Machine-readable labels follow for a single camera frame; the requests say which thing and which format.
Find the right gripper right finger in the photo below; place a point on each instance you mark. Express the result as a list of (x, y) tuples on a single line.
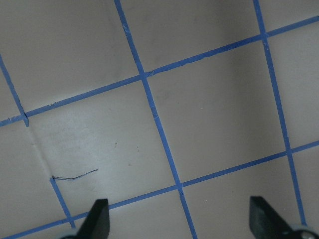
[(266, 223)]

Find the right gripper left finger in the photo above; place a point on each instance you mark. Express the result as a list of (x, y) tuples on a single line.
[(96, 224)]

